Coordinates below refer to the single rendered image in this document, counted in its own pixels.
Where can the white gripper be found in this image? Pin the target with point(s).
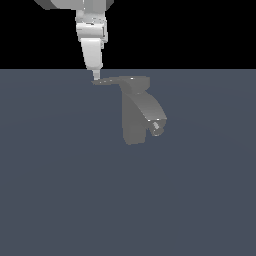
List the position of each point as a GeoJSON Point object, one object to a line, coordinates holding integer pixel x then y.
{"type": "Point", "coordinates": [92, 51]}

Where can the grey faucet body with spout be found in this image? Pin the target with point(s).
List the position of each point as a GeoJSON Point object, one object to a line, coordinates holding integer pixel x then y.
{"type": "Point", "coordinates": [140, 115]}

